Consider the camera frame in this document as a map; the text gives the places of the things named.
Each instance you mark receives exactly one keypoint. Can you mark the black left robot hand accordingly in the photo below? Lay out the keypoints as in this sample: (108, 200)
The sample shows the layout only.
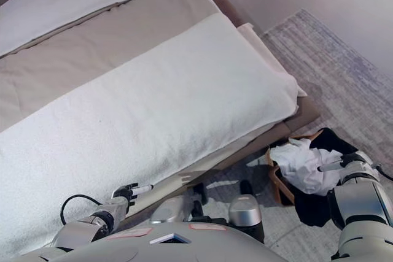
(124, 194)

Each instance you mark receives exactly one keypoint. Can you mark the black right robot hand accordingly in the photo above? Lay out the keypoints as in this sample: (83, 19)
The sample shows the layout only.
(356, 162)

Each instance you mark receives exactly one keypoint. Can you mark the white garment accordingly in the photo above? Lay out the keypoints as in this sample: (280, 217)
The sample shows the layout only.
(304, 170)

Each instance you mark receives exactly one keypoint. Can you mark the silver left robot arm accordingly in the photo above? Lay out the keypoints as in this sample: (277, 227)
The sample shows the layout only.
(101, 219)

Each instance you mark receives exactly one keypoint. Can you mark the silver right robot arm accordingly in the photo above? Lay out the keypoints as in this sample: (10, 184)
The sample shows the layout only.
(362, 206)

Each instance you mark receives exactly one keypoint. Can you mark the wooden laundry basket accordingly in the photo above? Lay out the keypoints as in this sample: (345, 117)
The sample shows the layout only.
(276, 182)

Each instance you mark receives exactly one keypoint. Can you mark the silver left robot leg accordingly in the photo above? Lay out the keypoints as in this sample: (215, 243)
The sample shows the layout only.
(172, 210)

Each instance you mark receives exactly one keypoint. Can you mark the silver robot leg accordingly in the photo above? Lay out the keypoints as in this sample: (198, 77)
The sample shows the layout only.
(245, 213)
(172, 210)

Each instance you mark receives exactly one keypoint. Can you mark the grey robot torso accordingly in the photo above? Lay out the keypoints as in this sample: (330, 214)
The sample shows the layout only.
(172, 246)

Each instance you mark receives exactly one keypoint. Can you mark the white fleece blanket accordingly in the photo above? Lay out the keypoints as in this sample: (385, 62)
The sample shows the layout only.
(138, 114)

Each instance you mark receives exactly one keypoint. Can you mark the grey striped rug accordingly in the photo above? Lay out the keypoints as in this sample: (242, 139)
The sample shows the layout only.
(337, 59)

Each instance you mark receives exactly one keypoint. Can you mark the silver right robot leg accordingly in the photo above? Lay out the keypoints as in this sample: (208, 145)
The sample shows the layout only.
(245, 213)

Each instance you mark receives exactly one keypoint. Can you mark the beige duvet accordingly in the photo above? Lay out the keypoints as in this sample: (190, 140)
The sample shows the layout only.
(107, 35)

